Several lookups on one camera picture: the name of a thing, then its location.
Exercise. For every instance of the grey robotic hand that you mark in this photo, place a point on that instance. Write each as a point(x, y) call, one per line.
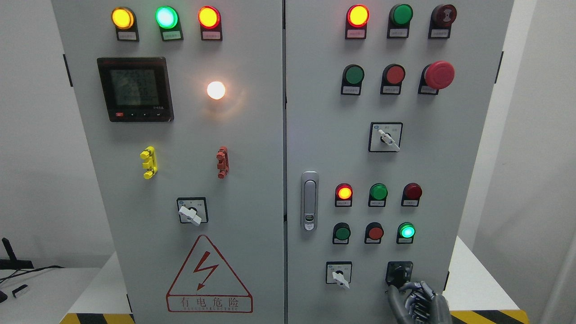
point(417, 303)

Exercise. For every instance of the black rotary knob switch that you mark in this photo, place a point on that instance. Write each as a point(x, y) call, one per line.
point(398, 273)

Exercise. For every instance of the green indicator lower right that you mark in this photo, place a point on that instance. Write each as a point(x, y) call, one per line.
point(405, 233)

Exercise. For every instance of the red push button lower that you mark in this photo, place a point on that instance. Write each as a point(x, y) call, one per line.
point(373, 233)

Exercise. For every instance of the red push button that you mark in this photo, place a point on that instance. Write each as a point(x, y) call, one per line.
point(392, 78)
point(373, 233)

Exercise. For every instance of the green push button lower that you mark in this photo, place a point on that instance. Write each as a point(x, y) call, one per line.
point(341, 233)

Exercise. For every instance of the green push button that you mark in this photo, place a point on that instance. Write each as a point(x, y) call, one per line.
point(341, 233)
point(352, 78)

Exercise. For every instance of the red indicator middle right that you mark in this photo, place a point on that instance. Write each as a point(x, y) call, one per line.
point(411, 195)

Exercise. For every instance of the green indicator middle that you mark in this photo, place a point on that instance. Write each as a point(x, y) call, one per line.
point(378, 195)

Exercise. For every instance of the red lit indicator middle left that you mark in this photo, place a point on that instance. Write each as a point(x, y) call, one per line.
point(343, 195)

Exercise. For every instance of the grey cabinet right door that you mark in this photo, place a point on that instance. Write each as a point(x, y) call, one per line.
point(328, 132)

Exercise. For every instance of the grey cabinet door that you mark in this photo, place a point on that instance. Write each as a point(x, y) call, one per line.
point(328, 132)
point(245, 209)

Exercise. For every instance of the red high voltage warning sticker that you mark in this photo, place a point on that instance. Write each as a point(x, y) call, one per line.
point(207, 283)

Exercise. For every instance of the red emergency stop button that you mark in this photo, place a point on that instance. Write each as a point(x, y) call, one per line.
point(435, 77)

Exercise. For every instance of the red push button upper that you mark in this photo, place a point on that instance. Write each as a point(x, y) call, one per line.
point(392, 78)

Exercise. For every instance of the red terminal connector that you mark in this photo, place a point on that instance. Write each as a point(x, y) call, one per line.
point(222, 162)

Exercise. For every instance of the green push button upper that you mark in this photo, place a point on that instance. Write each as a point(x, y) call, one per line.
point(352, 78)

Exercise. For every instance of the green indicator top right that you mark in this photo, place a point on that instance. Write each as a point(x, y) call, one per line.
point(400, 17)

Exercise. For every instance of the dark red buzzer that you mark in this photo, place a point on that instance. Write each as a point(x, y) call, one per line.
point(442, 18)

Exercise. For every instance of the white glowing lamp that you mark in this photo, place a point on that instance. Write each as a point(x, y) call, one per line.
point(216, 90)

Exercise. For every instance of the red lit indicator top right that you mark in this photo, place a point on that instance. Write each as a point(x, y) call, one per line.
point(356, 22)

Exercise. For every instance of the yellow terminal connector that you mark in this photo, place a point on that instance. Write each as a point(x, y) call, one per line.
point(150, 163)

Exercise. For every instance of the grey cabinet left door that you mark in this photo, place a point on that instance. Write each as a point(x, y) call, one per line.
point(245, 209)

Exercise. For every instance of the white cabinet base platform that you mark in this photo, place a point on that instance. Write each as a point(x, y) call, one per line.
point(474, 296)

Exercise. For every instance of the black digital power meter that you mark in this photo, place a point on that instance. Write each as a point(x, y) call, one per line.
point(136, 89)

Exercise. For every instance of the red lit indicator light left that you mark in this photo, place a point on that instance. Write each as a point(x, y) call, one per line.
point(210, 23)

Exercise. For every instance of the green lit indicator light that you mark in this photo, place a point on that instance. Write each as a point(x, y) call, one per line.
point(168, 20)

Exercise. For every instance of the small black white adapter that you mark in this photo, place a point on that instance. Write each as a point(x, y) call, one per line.
point(20, 291)

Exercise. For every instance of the black stand on desk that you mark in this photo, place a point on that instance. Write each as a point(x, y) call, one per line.
point(13, 263)

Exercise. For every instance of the yellow indicator light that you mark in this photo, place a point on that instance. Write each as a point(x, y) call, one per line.
point(125, 24)

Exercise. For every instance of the black device at left edge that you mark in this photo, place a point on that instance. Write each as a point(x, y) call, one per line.
point(3, 297)

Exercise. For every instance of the lower white selector switch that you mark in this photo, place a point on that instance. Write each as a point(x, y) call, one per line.
point(339, 273)

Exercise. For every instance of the silver door latch handle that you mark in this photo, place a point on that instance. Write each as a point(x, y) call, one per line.
point(309, 200)

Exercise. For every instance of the upper right selector switch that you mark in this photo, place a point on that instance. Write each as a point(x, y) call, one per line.
point(385, 137)

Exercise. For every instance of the left door selector switch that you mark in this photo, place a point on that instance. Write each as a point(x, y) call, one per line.
point(192, 210)

